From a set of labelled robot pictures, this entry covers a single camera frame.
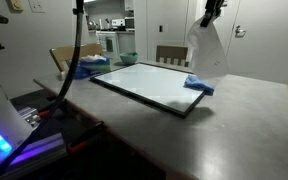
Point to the orange black clamp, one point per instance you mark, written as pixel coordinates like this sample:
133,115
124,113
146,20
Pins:
62,107
88,138

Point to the black framed white board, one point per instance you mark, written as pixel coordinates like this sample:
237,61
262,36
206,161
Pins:
160,87

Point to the white tissue wipe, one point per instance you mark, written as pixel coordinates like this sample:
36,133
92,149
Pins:
206,56

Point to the blue folded cloth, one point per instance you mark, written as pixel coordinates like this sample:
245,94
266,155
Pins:
194,82

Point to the dark wooden chair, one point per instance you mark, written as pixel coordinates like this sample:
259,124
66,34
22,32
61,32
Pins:
174,55

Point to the next tissue in box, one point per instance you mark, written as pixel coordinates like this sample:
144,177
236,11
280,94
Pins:
92,58

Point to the blue tissue box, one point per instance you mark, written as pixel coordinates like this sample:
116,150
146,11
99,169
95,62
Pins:
88,69

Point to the green bowl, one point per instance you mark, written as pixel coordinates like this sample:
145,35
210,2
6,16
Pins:
129,58

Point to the aluminium rail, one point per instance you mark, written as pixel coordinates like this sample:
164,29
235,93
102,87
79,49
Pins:
43,149

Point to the light wooden chair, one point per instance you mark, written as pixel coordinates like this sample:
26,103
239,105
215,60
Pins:
62,54

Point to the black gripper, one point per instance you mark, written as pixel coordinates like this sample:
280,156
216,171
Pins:
212,7

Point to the beige thermostat dial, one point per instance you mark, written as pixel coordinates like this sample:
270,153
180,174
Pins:
15,5

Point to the white wall switch plate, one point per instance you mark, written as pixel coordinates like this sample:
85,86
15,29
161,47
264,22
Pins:
37,6

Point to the orange black clamp lower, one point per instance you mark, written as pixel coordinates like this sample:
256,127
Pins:
88,138

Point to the white door with handle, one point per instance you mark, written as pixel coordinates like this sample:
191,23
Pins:
259,41

